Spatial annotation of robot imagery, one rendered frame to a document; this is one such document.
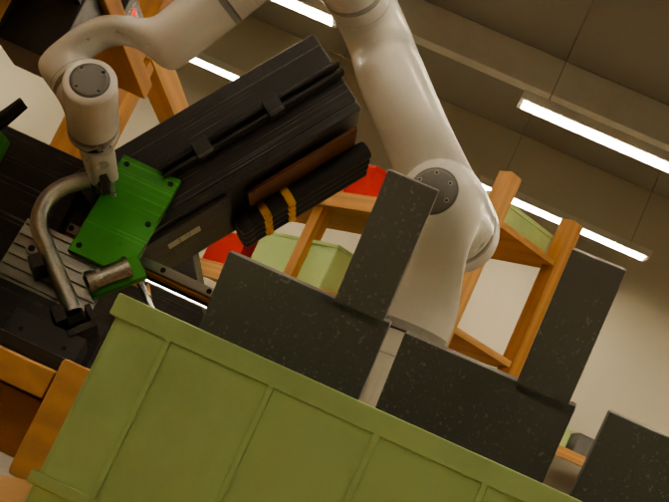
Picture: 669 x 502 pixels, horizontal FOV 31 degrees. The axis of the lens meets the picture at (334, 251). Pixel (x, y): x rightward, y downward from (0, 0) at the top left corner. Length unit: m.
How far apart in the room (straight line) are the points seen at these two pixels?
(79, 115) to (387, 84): 0.49
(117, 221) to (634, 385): 9.59
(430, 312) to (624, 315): 9.97
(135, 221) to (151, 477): 1.29
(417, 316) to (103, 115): 0.61
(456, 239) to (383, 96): 0.27
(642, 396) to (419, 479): 10.65
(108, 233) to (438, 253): 0.75
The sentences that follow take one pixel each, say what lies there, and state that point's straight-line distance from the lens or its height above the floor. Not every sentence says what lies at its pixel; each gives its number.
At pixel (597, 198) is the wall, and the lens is 11.73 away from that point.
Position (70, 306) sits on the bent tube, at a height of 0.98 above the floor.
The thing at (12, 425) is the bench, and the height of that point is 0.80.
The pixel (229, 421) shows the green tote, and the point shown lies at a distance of 0.92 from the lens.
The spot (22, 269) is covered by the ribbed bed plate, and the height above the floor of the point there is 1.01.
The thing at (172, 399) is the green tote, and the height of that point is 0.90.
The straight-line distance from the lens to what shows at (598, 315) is 0.99.
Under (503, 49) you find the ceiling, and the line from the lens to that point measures 9.75.
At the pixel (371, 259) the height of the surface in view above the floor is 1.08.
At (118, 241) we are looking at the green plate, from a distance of 2.17.
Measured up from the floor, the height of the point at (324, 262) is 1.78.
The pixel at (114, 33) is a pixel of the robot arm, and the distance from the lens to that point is 1.97.
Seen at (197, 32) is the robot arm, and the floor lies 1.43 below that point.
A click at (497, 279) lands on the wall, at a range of 11.41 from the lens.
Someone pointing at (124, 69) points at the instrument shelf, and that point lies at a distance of 2.65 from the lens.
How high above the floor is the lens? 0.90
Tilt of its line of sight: 10 degrees up
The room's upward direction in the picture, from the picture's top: 25 degrees clockwise
